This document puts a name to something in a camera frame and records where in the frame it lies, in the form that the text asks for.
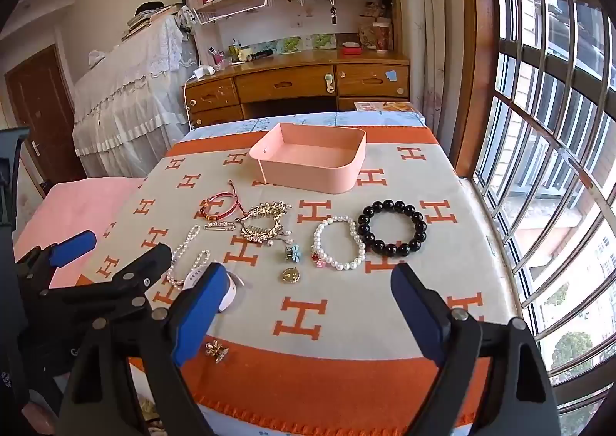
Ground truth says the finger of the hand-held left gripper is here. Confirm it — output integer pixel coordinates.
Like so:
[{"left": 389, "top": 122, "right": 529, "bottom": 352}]
[
  {"left": 14, "top": 230, "right": 97, "bottom": 295},
  {"left": 45, "top": 243, "right": 173, "bottom": 321}
]

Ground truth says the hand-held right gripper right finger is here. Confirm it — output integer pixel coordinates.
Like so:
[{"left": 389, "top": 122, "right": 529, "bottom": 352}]
[{"left": 391, "top": 263, "right": 564, "bottom": 436}]

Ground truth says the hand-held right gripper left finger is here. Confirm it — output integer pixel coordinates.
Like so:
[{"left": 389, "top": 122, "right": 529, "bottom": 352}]
[{"left": 55, "top": 262, "right": 229, "bottom": 436}]

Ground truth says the small pearl necklace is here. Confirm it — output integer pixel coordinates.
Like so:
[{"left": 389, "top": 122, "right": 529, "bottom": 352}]
[{"left": 166, "top": 224, "right": 211, "bottom": 290}]

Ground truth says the red cord bracelet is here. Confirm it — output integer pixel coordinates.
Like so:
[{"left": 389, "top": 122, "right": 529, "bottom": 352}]
[{"left": 199, "top": 181, "right": 246, "bottom": 221}]

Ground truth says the blue flower earring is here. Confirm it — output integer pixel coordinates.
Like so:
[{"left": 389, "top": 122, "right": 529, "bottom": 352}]
[{"left": 275, "top": 243, "right": 303, "bottom": 263}]

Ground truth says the gold crystal hair comb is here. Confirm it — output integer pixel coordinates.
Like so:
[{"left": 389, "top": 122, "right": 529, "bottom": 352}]
[{"left": 239, "top": 201, "right": 293, "bottom": 249}]

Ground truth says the black bead bracelet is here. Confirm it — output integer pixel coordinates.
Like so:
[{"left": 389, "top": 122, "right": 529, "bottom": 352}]
[{"left": 357, "top": 199, "right": 428, "bottom": 258}]

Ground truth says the white pearl bracelet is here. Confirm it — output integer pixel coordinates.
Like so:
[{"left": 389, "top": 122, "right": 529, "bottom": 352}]
[{"left": 313, "top": 216, "right": 367, "bottom": 272}]

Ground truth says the pink storage box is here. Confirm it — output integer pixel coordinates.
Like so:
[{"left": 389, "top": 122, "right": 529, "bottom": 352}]
[{"left": 249, "top": 123, "right": 367, "bottom": 195}]

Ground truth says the pink bed sheet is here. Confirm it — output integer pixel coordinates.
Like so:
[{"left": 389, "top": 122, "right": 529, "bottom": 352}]
[{"left": 13, "top": 176, "right": 145, "bottom": 290}]

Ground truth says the orange patterned blanket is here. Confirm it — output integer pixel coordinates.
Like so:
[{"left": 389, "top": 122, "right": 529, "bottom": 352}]
[{"left": 72, "top": 125, "right": 523, "bottom": 427}]

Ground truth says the brown wooden door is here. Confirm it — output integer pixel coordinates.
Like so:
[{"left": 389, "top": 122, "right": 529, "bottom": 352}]
[{"left": 5, "top": 45, "right": 87, "bottom": 186}]

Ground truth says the piano under lace cover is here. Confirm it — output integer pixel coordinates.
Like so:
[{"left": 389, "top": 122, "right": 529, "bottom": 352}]
[{"left": 72, "top": 12, "right": 198, "bottom": 179}]

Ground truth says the magazine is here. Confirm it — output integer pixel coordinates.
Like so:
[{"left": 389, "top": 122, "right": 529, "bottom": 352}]
[{"left": 353, "top": 101, "right": 415, "bottom": 113}]

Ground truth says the blue patterned bed sheet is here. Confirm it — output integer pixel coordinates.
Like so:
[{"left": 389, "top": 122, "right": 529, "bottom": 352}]
[{"left": 185, "top": 111, "right": 427, "bottom": 143}]

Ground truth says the wooden desk with drawers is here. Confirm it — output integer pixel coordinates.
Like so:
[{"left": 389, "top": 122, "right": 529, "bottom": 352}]
[{"left": 185, "top": 51, "right": 411, "bottom": 131}]

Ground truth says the stack of books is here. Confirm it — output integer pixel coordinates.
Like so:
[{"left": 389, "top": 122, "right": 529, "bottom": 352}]
[{"left": 120, "top": 5, "right": 186, "bottom": 42}]

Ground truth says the metal window grille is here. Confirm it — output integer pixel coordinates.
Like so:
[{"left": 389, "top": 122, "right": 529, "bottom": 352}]
[{"left": 474, "top": 0, "right": 616, "bottom": 422}]

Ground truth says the red lidded jar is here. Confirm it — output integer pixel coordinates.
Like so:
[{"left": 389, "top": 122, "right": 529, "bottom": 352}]
[{"left": 374, "top": 17, "right": 393, "bottom": 54}]

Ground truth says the white curtain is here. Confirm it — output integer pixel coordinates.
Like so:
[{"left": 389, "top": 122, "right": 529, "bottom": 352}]
[{"left": 397, "top": 0, "right": 465, "bottom": 162}]

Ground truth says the white cable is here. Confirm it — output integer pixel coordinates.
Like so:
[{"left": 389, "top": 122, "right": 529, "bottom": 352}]
[{"left": 182, "top": 77, "right": 194, "bottom": 129}]

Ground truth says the wooden window frame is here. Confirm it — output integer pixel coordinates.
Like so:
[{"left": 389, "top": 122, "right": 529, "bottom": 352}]
[{"left": 455, "top": 0, "right": 501, "bottom": 179}]

